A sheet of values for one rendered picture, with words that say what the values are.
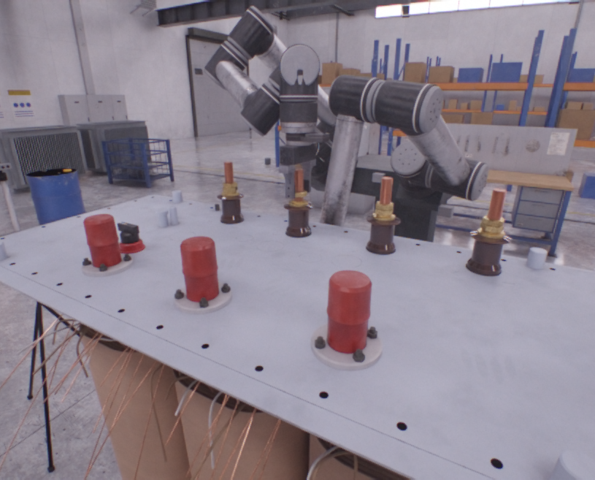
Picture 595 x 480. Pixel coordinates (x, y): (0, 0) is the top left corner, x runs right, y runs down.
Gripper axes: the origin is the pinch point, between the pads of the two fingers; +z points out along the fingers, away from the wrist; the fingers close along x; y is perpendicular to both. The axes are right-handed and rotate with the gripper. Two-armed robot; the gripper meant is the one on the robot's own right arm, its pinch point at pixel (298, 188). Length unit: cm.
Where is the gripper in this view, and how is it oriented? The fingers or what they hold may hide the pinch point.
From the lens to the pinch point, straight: 110.5
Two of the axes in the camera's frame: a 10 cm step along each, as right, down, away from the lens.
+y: -8.5, -2.0, 4.9
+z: 0.0, 9.3, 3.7
